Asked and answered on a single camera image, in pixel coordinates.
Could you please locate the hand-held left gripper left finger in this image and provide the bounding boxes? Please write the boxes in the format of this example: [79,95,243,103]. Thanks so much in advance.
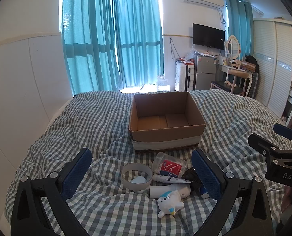
[11,148,93,236]

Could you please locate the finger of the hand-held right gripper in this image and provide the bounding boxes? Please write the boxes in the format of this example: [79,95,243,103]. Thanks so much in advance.
[273,123,292,151]
[248,133,292,168]

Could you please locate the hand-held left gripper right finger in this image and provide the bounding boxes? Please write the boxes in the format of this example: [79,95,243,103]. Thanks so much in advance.
[191,149,278,236]

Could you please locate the white toothpaste tube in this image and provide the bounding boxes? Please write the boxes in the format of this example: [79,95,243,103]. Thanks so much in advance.
[152,174,193,185]

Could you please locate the clear plastic jar red label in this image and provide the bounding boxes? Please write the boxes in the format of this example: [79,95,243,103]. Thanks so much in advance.
[151,152,188,179]

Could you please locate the brown cardboard box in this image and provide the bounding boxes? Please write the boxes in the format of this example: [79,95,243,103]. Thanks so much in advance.
[129,91,207,154]

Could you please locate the black sunglasses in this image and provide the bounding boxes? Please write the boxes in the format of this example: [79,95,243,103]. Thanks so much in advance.
[181,167,203,191]

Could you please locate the grey checked blanket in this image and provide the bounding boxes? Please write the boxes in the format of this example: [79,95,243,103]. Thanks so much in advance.
[5,90,292,236]

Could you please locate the white bear toy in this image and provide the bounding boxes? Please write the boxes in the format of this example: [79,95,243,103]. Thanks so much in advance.
[157,191,185,219]

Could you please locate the light blue round puff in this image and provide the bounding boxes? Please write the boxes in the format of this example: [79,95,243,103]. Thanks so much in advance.
[129,176,149,193]

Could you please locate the white wooden chair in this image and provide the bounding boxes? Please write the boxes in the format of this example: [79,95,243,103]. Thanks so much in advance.
[210,69,256,97]

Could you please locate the white slatted wardrobe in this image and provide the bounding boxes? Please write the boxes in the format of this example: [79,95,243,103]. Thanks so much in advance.
[253,18,292,128]

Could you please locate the black bag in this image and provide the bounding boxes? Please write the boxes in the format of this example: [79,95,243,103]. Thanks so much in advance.
[245,55,260,74]

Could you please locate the white dressing table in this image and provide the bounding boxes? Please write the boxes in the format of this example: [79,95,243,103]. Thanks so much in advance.
[217,63,257,84]

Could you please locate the silver small fridge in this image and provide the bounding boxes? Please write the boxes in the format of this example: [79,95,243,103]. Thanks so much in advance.
[194,55,218,91]

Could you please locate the white suitcase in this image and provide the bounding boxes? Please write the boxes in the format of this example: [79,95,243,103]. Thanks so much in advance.
[175,63,197,92]

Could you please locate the clear water jug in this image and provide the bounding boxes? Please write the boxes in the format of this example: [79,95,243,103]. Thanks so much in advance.
[157,76,171,91]

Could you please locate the clear plastic bag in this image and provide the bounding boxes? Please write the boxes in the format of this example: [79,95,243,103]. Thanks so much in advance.
[184,46,198,62]

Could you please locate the narrow teal curtain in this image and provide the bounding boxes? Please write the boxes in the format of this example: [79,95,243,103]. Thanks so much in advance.
[223,0,255,62]

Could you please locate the wide teal curtain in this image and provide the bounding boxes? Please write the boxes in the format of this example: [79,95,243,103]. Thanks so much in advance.
[61,0,120,96]

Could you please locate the white tape ring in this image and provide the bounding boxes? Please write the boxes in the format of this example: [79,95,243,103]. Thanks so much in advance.
[121,163,152,190]

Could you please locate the black wall television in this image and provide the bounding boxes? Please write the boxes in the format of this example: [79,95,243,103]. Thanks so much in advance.
[193,23,225,51]

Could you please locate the black hanging cable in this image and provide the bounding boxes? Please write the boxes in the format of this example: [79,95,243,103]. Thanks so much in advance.
[170,38,179,62]

